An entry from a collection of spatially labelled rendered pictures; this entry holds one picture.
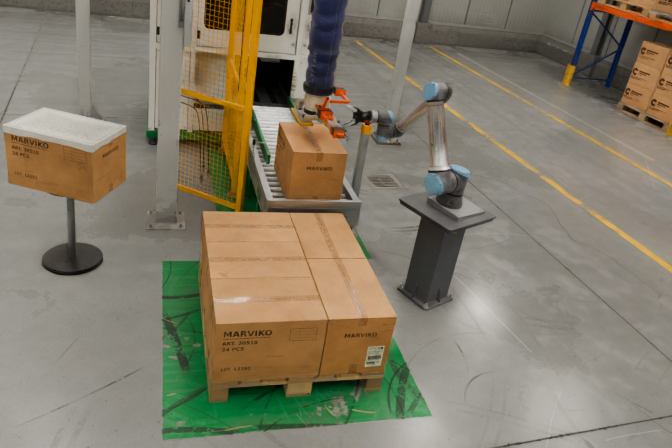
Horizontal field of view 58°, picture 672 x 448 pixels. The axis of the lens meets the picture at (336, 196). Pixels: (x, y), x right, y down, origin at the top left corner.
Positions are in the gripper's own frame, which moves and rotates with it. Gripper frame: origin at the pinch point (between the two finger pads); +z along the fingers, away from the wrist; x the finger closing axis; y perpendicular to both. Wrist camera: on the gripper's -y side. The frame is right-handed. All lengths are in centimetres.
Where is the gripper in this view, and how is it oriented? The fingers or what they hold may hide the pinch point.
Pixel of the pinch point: (344, 115)
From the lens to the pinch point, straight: 427.2
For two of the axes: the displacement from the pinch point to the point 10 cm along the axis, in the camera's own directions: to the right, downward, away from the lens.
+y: -2.6, -4.4, 8.6
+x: 1.3, -9.0, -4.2
